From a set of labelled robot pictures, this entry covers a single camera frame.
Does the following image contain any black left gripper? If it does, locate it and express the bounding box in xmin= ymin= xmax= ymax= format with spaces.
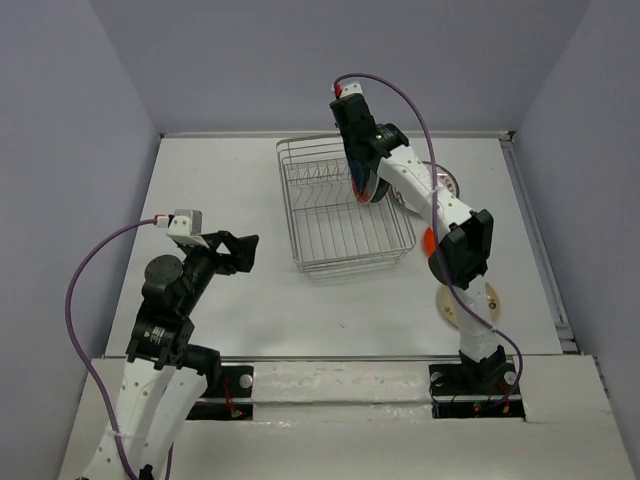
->
xmin=179 ymin=229 xmax=260 ymax=313

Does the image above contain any dark blue leaf dish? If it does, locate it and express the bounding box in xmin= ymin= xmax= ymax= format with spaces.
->
xmin=346 ymin=154 xmax=370 ymax=184

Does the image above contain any red and teal floral plate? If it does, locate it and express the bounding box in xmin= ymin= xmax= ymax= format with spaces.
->
xmin=352 ymin=179 xmax=377 ymax=204

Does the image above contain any white plate with orange sunburst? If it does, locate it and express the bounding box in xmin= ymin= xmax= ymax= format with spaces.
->
xmin=391 ymin=165 xmax=460 ymax=216

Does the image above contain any orange round plate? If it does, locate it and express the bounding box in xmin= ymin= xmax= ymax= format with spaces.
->
xmin=422 ymin=227 xmax=437 ymax=257

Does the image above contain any teal round plate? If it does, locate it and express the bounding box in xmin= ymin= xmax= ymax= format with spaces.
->
xmin=371 ymin=178 xmax=390 ymax=203

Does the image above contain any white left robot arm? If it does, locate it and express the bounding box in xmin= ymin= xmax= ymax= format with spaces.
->
xmin=81 ymin=231 xmax=259 ymax=479

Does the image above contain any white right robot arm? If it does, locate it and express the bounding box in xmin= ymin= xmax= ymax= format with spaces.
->
xmin=330 ymin=83 xmax=506 ymax=392

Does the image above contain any cream floral small plate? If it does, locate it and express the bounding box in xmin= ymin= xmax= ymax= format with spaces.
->
xmin=436 ymin=282 xmax=501 ymax=329

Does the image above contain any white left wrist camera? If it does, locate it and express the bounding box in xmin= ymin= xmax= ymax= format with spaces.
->
xmin=154 ymin=209 xmax=207 ymax=247

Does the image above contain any stainless wire dish rack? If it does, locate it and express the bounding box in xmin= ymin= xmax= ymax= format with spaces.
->
xmin=276 ymin=135 xmax=416 ymax=275

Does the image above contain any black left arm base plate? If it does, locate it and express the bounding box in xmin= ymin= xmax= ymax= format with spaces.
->
xmin=187 ymin=364 xmax=254 ymax=421

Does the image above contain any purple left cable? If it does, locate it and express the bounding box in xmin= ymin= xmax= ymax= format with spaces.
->
xmin=64 ymin=217 xmax=176 ymax=480

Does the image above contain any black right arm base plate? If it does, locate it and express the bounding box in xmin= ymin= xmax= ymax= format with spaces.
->
xmin=428 ymin=363 xmax=525 ymax=420

